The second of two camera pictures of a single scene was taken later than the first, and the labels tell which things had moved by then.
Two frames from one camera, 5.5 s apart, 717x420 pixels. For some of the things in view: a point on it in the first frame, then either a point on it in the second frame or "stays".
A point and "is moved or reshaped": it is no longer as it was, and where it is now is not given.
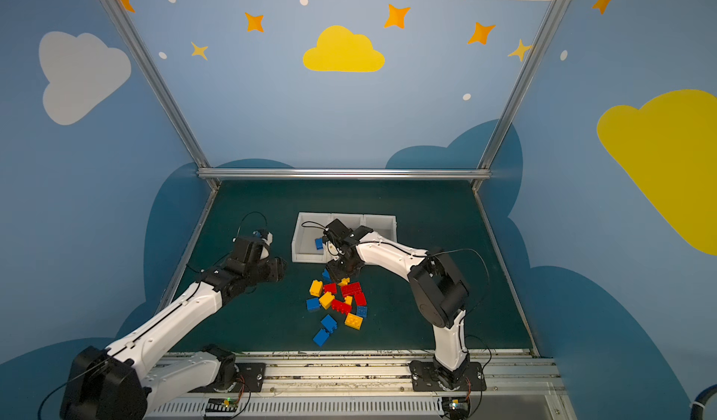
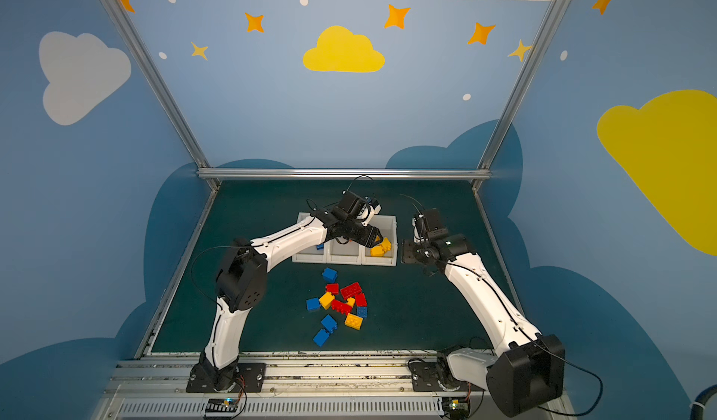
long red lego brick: (351, 289) stays
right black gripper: (339, 267) to (414, 252)
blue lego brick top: (326, 275) stays
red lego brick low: (340, 306) stays
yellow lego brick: (326, 300) stays
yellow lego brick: (316, 288) is moved or reshaped
